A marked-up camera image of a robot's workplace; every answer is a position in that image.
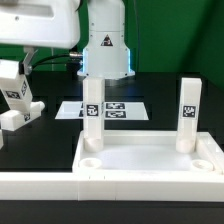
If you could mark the white front fence bar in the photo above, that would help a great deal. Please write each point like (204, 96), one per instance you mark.
(155, 187)

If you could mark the white fiducial marker sheet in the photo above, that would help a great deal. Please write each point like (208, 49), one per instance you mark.
(112, 110)

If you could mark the white desk top tray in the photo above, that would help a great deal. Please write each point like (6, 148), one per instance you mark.
(133, 150)

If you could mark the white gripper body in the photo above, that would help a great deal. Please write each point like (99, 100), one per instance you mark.
(40, 23)

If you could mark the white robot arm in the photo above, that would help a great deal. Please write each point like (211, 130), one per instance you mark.
(106, 54)

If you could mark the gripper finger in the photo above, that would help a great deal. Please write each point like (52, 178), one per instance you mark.
(25, 67)

